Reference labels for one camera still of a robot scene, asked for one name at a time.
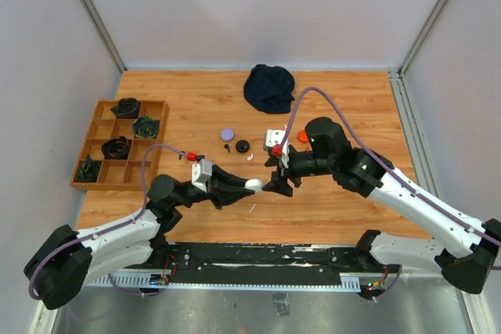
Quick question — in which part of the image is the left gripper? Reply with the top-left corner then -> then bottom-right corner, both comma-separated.
171,164 -> 255,210

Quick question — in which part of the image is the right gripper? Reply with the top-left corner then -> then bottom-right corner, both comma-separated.
261,145 -> 336,196

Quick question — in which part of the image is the white earbud case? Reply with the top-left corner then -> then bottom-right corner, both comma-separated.
244,178 -> 265,192

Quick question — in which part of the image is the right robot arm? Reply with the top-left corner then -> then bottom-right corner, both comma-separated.
263,117 -> 500,294

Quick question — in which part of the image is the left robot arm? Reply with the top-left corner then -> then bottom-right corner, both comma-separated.
23,160 -> 264,310

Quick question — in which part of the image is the black earbud case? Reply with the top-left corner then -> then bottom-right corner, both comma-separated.
235,139 -> 250,153

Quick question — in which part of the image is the lavender earbud case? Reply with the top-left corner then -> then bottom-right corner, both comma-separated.
219,128 -> 235,142

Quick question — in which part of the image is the orange earbud case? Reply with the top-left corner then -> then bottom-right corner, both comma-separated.
297,130 -> 308,143

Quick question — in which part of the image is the dark navy crumpled cloth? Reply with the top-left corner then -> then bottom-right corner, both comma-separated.
243,64 -> 295,114

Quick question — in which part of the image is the rolled green patterned tie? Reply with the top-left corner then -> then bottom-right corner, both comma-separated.
132,116 -> 160,139

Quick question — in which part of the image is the rolled black orange tie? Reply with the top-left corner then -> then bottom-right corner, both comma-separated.
101,136 -> 132,160

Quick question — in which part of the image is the wooden compartment tray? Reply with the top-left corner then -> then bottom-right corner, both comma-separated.
70,98 -> 168,191

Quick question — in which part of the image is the rolled black tie top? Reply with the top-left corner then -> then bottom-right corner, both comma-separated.
110,98 -> 141,119

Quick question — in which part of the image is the rolled green black tie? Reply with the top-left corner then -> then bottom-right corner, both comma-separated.
74,154 -> 102,183

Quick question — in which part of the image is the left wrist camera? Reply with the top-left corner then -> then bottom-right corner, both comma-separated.
191,159 -> 212,192

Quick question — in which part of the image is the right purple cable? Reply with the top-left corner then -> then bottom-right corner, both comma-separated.
281,87 -> 501,249

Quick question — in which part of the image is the purple cable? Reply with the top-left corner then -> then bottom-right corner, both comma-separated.
28,143 -> 196,319
281,87 -> 501,249

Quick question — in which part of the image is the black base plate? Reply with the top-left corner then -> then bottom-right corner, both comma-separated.
121,241 -> 392,285

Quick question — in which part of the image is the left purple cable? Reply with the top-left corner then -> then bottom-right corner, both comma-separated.
28,143 -> 196,319

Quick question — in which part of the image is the aluminium frame rail right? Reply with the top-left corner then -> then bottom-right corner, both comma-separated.
387,0 -> 451,196

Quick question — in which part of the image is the aluminium frame post left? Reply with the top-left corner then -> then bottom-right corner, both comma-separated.
79,0 -> 127,74

